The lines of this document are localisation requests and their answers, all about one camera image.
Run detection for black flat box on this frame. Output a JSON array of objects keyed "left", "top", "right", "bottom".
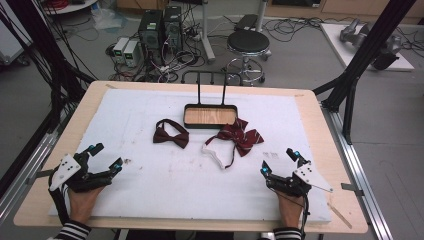
[{"left": 233, "top": 13, "right": 260, "bottom": 32}]

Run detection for person's left hand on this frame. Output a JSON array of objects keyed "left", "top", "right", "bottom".
[{"left": 67, "top": 185, "right": 106, "bottom": 224}]

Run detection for white floor platform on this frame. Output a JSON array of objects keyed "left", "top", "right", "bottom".
[{"left": 319, "top": 22, "right": 416, "bottom": 72}]

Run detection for black floor cables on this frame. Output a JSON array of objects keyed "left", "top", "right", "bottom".
[{"left": 262, "top": 15, "right": 335, "bottom": 43}]

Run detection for black metal frame post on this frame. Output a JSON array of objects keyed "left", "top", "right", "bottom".
[
  {"left": 312, "top": 0, "right": 418, "bottom": 145},
  {"left": 0, "top": 0, "right": 97, "bottom": 134}
]

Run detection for thin wooden strip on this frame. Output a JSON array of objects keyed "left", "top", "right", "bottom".
[{"left": 327, "top": 201, "right": 353, "bottom": 230}]

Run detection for white equipment case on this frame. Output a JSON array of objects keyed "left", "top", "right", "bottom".
[{"left": 0, "top": 8, "right": 33, "bottom": 67}]

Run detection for right hand-held gripper black cable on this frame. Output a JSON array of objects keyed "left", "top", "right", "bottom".
[{"left": 270, "top": 187, "right": 310, "bottom": 240}]

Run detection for grey stand leg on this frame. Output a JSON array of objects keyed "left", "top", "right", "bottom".
[
  {"left": 199, "top": 0, "right": 217, "bottom": 65},
  {"left": 254, "top": 0, "right": 270, "bottom": 33}
]

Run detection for white power supply unit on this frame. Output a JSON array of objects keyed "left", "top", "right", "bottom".
[
  {"left": 112, "top": 36, "right": 131, "bottom": 62},
  {"left": 122, "top": 40, "right": 141, "bottom": 68}
]

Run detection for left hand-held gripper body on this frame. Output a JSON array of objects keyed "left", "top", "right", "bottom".
[{"left": 48, "top": 151, "right": 113, "bottom": 194}]

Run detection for white foam mat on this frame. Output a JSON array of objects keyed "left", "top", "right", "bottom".
[{"left": 47, "top": 87, "right": 333, "bottom": 225}]

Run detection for dark maroon bow tie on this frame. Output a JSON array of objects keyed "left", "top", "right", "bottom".
[{"left": 152, "top": 118, "right": 190, "bottom": 150}]

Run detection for round white table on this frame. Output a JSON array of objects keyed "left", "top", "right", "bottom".
[{"left": 42, "top": 0, "right": 100, "bottom": 16}]

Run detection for striped red bow tie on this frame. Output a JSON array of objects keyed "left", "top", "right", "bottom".
[{"left": 200, "top": 117, "right": 265, "bottom": 170}]

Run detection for tangle of floor cables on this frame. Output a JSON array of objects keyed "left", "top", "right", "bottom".
[{"left": 105, "top": 6, "right": 208, "bottom": 83}]

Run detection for left hand-held gripper black cable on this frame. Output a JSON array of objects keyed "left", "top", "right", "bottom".
[{"left": 48, "top": 168, "right": 74, "bottom": 228}]

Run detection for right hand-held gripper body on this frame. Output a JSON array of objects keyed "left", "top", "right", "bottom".
[{"left": 265, "top": 161, "right": 334, "bottom": 198}]

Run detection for person's right hand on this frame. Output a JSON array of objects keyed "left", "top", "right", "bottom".
[{"left": 275, "top": 190, "right": 305, "bottom": 230}]

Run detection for clear plastic bag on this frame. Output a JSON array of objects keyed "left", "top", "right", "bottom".
[{"left": 91, "top": 7, "right": 128, "bottom": 32}]

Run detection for grey metal bracket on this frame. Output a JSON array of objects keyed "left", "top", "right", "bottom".
[
  {"left": 25, "top": 168, "right": 55, "bottom": 186},
  {"left": 340, "top": 182, "right": 365, "bottom": 197}
]

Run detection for aluminium rail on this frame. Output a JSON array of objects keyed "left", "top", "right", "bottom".
[
  {"left": 320, "top": 101, "right": 395, "bottom": 240},
  {"left": 0, "top": 108, "right": 75, "bottom": 225}
]

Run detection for black computer tower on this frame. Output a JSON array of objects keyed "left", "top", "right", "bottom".
[
  {"left": 162, "top": 5, "right": 184, "bottom": 53},
  {"left": 137, "top": 9, "right": 165, "bottom": 65}
]

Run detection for hand-held gripper black cable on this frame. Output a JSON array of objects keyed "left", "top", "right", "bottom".
[
  {"left": 48, "top": 168, "right": 74, "bottom": 228},
  {"left": 270, "top": 187, "right": 310, "bottom": 240}
]

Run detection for black round stool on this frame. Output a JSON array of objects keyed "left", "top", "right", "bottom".
[{"left": 224, "top": 29, "right": 273, "bottom": 85}]

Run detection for black rack with wooden tray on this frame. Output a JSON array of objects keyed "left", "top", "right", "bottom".
[{"left": 180, "top": 70, "right": 244, "bottom": 130}]

